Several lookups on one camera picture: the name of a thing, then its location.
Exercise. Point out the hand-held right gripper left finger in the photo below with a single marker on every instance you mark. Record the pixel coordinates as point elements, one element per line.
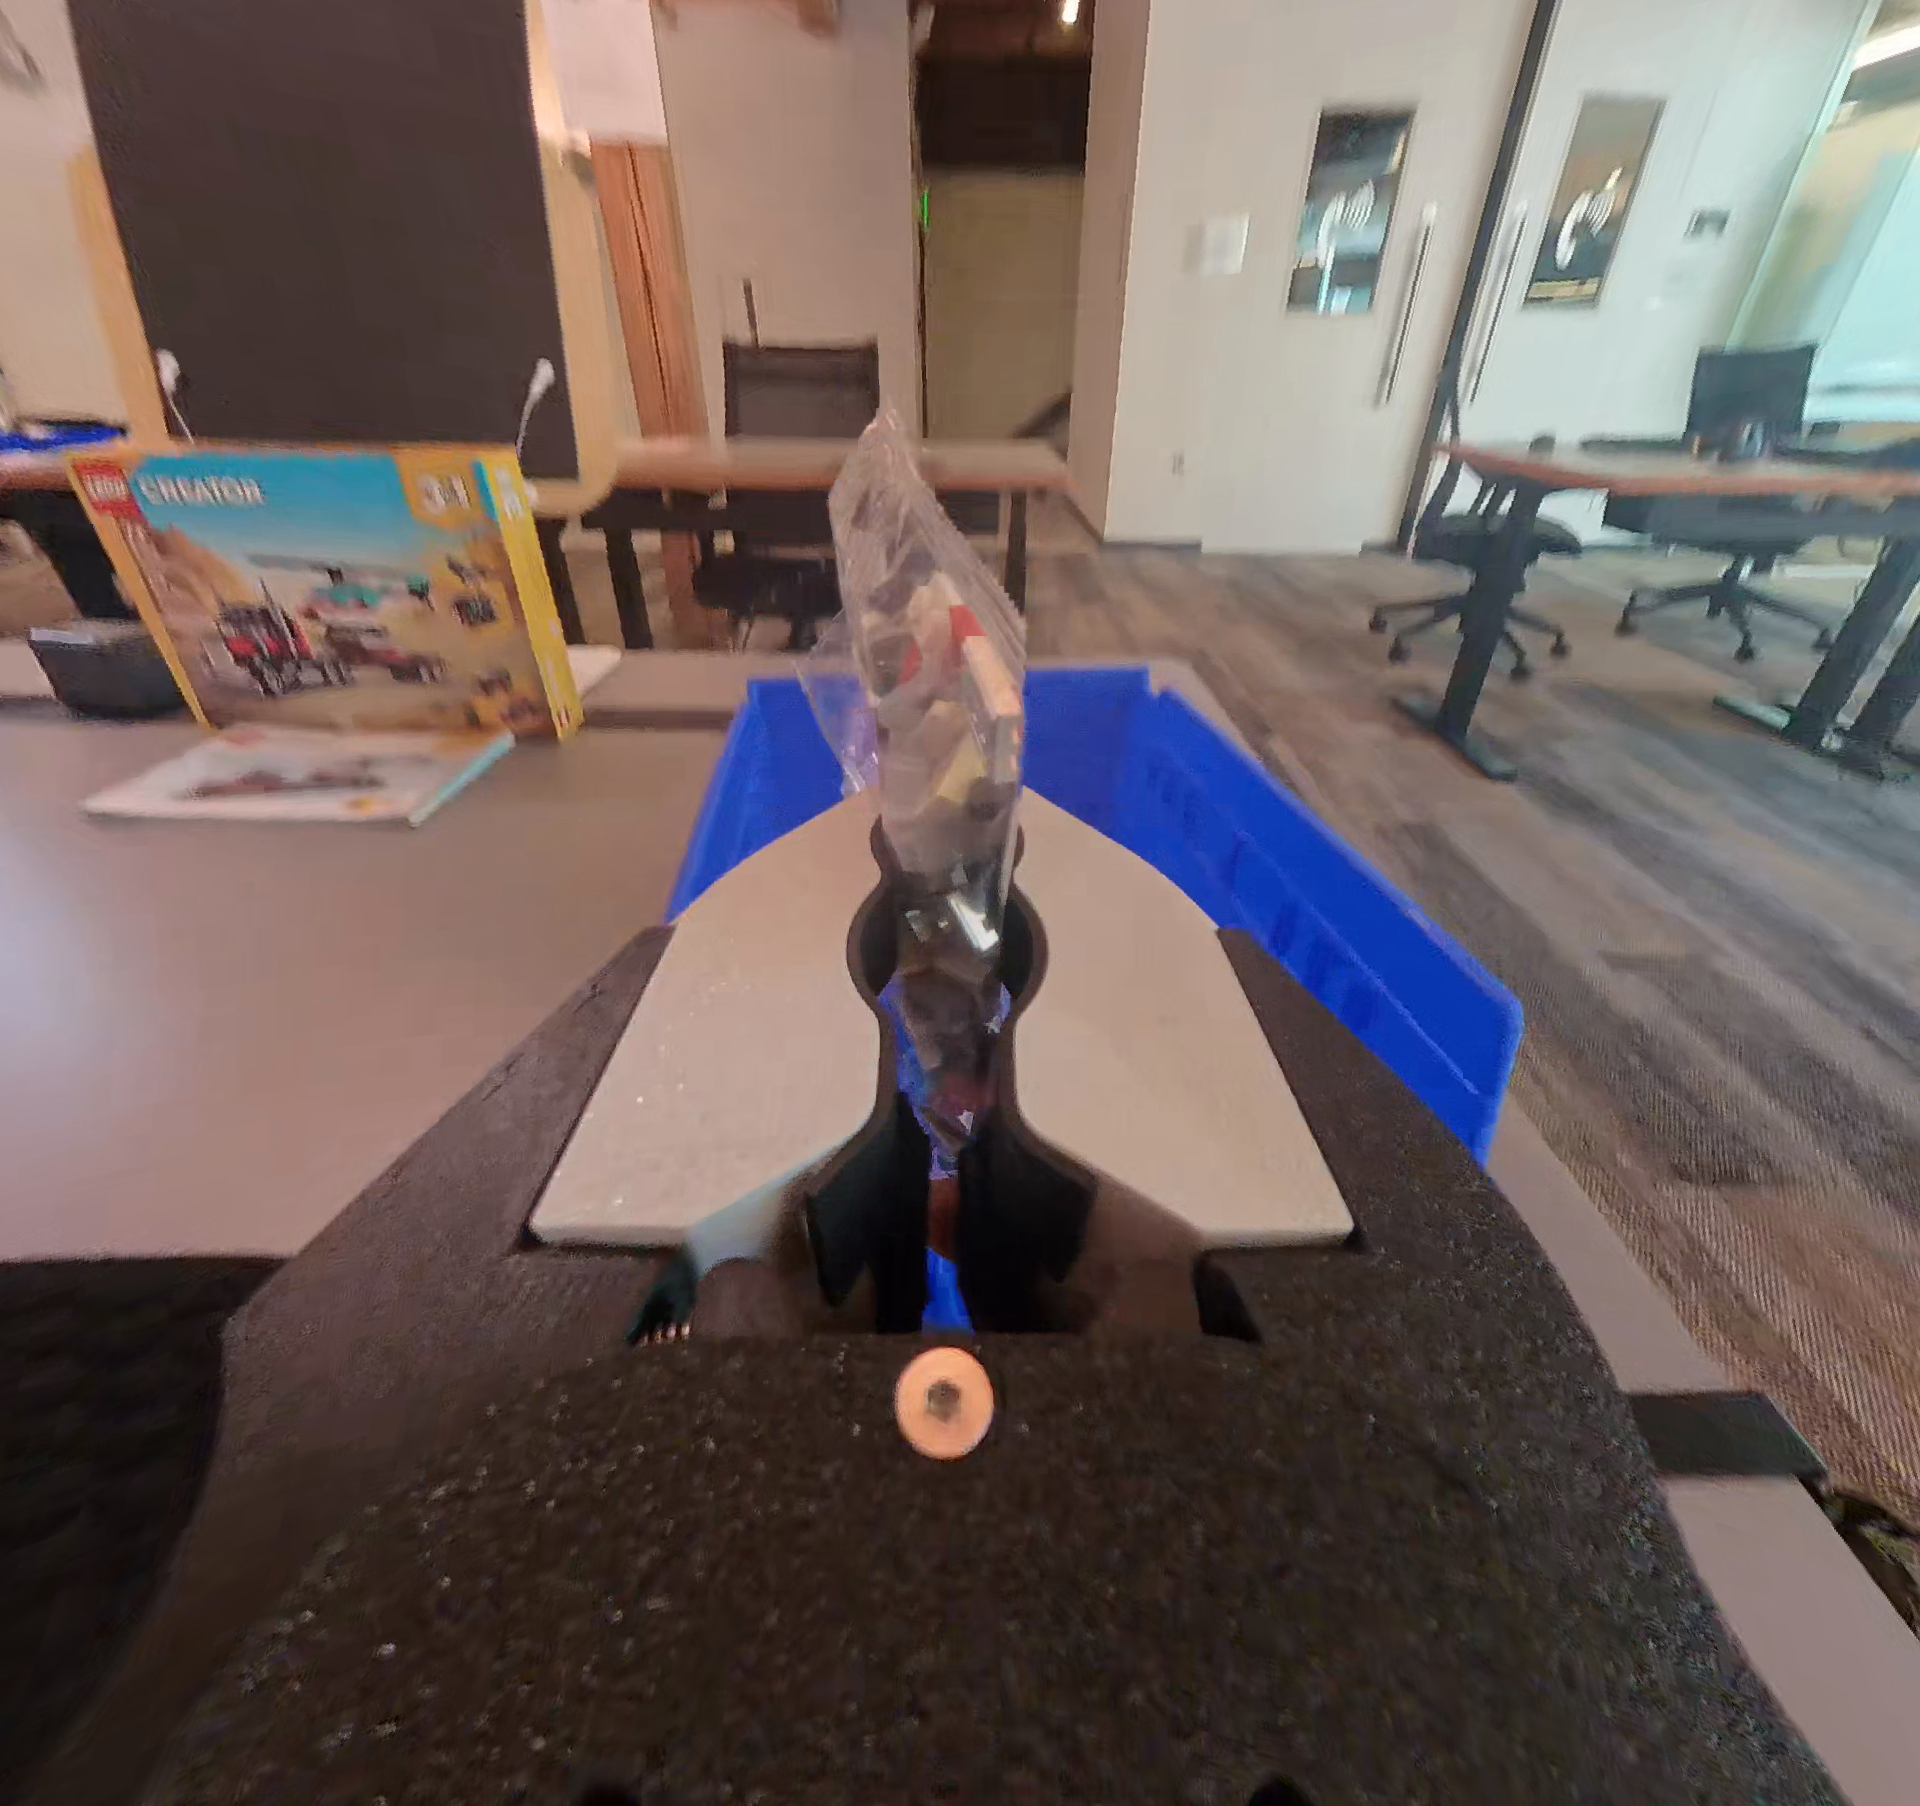
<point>720,1056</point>

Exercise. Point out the black dimpled armrest pad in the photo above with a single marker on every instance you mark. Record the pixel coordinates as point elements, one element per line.
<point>104,1505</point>

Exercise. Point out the black high-back chair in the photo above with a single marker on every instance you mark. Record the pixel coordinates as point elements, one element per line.
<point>787,487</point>

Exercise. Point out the clear bag of lego bricks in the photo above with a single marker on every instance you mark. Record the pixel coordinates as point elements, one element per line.
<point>931,666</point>

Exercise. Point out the lego set box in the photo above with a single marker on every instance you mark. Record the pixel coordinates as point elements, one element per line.
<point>329,590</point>

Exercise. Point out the framed wall poster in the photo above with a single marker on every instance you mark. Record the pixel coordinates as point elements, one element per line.
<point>1352,210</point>
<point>1592,201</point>

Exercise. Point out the black monitor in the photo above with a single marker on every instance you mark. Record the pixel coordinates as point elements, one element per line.
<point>1748,396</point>

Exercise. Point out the dark grey box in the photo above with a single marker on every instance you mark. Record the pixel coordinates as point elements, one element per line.
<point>107,675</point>

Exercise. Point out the lego instruction booklet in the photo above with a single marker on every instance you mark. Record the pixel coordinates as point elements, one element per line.
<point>299,773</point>

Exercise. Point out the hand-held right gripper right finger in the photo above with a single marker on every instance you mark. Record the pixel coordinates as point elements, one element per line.
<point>1183,1071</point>

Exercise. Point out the black office chair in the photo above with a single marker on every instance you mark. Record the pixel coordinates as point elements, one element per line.
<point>1723,561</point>
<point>1476,545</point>

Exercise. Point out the white paper sheet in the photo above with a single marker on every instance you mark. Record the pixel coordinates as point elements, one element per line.
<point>596,21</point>

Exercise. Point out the wooden desk with black legs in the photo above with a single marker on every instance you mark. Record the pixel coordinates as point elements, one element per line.
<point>1680,472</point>

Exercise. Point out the blue plastic bin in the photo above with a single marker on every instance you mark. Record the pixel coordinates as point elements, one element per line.
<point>1274,846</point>

